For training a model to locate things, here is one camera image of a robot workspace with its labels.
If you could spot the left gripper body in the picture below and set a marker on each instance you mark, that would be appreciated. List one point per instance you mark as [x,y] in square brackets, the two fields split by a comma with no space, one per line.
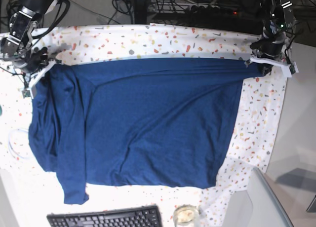
[273,51]

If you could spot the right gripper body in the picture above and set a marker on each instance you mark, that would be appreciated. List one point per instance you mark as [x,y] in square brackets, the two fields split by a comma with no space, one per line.
[33,68]

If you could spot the dark blue t-shirt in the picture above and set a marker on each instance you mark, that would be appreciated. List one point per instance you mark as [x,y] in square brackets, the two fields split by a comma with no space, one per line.
[163,121]

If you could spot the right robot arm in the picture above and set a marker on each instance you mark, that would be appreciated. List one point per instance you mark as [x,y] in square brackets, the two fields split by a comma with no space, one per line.
[19,46]

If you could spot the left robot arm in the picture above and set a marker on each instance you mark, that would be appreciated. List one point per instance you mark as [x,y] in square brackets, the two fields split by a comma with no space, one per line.
[277,18]

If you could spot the grey monitor edge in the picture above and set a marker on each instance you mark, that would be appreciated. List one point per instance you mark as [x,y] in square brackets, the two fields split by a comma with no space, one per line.
[267,210]

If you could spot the clear glass jar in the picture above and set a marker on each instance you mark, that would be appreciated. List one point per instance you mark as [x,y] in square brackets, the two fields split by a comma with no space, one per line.
[186,216]

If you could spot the black computer keyboard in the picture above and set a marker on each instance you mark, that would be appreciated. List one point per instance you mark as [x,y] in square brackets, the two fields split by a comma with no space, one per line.
[148,216]

